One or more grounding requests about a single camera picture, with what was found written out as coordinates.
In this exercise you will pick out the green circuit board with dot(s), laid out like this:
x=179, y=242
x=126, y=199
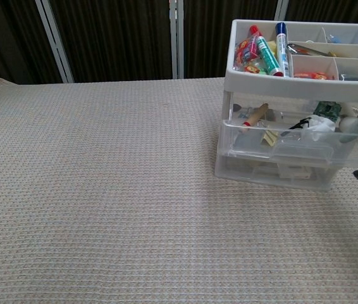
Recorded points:
x=326, y=109

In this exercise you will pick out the small white card pack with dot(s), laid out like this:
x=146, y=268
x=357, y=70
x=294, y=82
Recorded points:
x=294, y=172

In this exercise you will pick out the clear plastic drawer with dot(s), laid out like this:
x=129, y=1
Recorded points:
x=239, y=171
x=248, y=149

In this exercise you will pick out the red pink candy packet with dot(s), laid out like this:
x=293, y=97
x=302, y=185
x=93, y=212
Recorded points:
x=245, y=50

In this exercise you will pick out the orange green candy packet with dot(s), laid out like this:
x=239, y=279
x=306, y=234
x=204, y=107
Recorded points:
x=253, y=68

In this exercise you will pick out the wooden cylinder with red end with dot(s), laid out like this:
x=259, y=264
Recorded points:
x=256, y=117

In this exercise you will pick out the beige woven tablecloth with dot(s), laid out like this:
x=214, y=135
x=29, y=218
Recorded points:
x=103, y=190

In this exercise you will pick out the small blue object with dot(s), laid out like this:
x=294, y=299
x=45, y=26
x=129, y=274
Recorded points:
x=335, y=38

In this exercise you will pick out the yellow foam block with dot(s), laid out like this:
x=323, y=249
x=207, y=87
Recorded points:
x=273, y=47

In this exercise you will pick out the yellow binder clip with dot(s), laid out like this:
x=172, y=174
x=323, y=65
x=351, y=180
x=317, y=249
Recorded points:
x=270, y=138

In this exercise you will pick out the grey screen frame post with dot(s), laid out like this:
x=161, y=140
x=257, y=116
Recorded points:
x=176, y=38
x=282, y=9
x=54, y=41

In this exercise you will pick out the clear plastic drawer organizer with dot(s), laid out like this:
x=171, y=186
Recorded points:
x=293, y=85

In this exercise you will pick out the red wrapped candies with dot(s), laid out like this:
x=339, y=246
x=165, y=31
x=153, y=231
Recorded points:
x=312, y=76

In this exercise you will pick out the white marker with blue cap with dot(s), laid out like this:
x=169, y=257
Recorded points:
x=282, y=47

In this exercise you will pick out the green marker with red cap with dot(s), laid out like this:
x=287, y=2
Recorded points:
x=267, y=54

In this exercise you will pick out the dark pleated screen panel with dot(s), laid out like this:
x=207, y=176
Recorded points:
x=112, y=38
x=207, y=38
x=8, y=38
x=334, y=11

